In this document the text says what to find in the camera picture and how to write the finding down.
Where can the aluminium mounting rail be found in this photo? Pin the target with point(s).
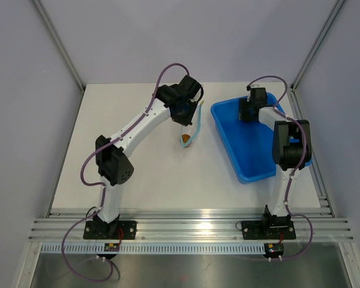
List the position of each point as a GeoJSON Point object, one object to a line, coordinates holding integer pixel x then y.
{"type": "Point", "coordinates": [195, 225]}

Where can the aluminium frame post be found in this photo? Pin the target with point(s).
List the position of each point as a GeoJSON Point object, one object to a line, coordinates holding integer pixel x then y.
{"type": "Point", "coordinates": [52, 32]}
{"type": "Point", "coordinates": [318, 42]}

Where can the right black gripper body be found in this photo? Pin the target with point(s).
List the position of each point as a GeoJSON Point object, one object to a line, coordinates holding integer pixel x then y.
{"type": "Point", "coordinates": [245, 104]}

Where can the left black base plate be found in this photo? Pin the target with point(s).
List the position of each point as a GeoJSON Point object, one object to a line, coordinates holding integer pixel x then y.
{"type": "Point", "coordinates": [125, 230]}

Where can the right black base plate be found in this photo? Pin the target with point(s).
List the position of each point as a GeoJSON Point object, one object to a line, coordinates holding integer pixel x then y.
{"type": "Point", "coordinates": [256, 230]}

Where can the orange fruit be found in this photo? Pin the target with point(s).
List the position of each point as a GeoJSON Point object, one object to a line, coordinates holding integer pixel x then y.
{"type": "Point", "coordinates": [186, 140]}

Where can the clear zip top bag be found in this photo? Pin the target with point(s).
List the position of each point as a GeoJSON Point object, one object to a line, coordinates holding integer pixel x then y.
{"type": "Point", "coordinates": [194, 128]}

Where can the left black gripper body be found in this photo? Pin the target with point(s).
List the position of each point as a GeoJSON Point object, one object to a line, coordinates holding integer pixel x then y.
{"type": "Point", "coordinates": [185, 116]}

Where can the small circuit board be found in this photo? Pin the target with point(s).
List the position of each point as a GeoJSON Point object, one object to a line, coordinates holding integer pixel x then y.
{"type": "Point", "coordinates": [113, 247]}
{"type": "Point", "coordinates": [277, 248]}

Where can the right aluminium frame post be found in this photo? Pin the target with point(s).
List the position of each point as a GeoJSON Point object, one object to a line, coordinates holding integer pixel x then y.
{"type": "Point", "coordinates": [318, 42]}

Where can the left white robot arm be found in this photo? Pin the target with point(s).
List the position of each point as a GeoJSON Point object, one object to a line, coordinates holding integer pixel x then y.
{"type": "Point", "coordinates": [113, 161]}

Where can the white slotted cable duct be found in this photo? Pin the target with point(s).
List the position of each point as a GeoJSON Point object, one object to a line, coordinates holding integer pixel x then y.
{"type": "Point", "coordinates": [156, 248]}

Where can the left small circuit board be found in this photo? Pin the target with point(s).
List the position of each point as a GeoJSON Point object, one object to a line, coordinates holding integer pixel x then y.
{"type": "Point", "coordinates": [113, 247]}

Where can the left aluminium frame post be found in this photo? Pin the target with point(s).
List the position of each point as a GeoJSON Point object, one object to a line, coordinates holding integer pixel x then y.
{"type": "Point", "coordinates": [52, 32]}

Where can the right small circuit board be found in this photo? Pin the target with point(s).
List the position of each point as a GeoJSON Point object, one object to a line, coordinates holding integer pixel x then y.
{"type": "Point", "coordinates": [277, 248]}

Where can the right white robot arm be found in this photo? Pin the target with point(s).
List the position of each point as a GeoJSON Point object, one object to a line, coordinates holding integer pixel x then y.
{"type": "Point", "coordinates": [291, 151]}

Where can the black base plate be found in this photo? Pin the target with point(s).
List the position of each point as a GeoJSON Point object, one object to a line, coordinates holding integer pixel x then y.
{"type": "Point", "coordinates": [256, 230]}
{"type": "Point", "coordinates": [125, 230]}

